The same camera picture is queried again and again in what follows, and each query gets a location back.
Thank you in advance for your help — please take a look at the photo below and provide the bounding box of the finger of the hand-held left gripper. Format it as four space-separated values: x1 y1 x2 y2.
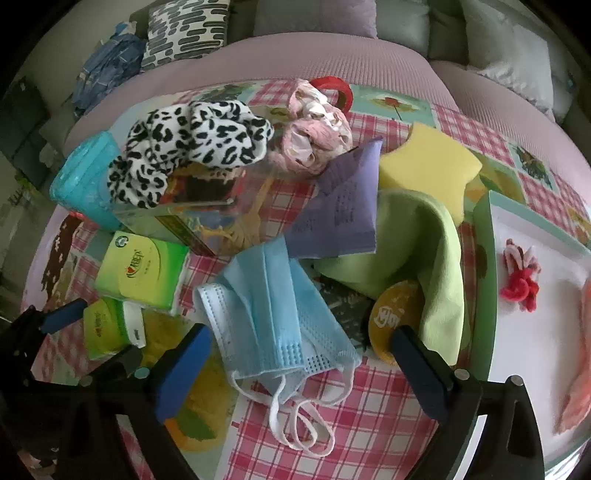
95 345 145 383
39 299 89 334

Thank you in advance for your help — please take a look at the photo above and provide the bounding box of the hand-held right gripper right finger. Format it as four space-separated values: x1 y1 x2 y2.
390 325 548 480

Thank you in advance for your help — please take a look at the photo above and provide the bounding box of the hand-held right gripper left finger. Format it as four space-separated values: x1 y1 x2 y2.
28 323 215 480

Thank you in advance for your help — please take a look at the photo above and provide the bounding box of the green tissue pack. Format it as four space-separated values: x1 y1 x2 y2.
83 298 147 361
95 230 191 317

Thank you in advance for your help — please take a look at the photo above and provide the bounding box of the round orange lid container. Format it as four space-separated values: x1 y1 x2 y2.
367 279 426 365

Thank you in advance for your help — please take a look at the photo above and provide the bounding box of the blue face mask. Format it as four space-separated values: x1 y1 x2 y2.
222 237 361 416
194 282 361 457

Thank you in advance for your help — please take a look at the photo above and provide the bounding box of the green cloth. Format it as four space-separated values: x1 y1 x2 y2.
307 189 472 365

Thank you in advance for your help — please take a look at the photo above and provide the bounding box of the white tray with green rim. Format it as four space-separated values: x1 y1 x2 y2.
471 189 591 476

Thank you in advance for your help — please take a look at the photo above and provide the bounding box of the yellow sponge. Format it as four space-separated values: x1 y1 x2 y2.
379 122 483 227

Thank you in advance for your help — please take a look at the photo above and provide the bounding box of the leopard print scrunchie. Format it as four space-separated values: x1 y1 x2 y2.
107 99 275 208

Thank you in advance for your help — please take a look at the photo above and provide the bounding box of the red block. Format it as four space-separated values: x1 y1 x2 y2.
308 76 354 112

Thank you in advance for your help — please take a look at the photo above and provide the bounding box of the checkered fruit print tablecloth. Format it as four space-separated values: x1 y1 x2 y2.
21 78 591 480

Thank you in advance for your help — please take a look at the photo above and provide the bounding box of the teal wipes pack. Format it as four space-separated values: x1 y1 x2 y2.
50 130 127 232

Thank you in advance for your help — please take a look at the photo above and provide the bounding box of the clear plastic box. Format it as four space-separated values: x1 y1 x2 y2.
113 157 278 257

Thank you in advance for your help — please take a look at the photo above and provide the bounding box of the pink cloth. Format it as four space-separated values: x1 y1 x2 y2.
554 272 591 435

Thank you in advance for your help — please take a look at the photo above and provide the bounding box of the purple packet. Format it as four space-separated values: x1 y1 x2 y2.
284 138 384 257

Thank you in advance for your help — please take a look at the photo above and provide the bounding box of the pink scrunchie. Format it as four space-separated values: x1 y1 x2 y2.
277 78 354 175

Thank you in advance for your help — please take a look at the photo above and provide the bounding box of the blue crumpled bag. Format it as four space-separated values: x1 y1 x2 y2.
71 25 148 116

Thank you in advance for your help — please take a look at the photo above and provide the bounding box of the black white patterned pillow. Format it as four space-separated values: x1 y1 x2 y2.
141 0 232 72

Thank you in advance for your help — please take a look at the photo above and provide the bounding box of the mauve ribbed sofa seat cover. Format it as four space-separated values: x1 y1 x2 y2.
65 32 591 171

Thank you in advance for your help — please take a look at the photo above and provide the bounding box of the light grey pillow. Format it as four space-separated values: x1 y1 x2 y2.
462 0 555 112

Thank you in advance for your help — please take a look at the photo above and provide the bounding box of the grey sofa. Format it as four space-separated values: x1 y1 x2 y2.
39 0 578 139

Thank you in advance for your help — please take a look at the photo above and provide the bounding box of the red white yarn hair tie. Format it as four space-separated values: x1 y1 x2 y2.
499 237 541 312

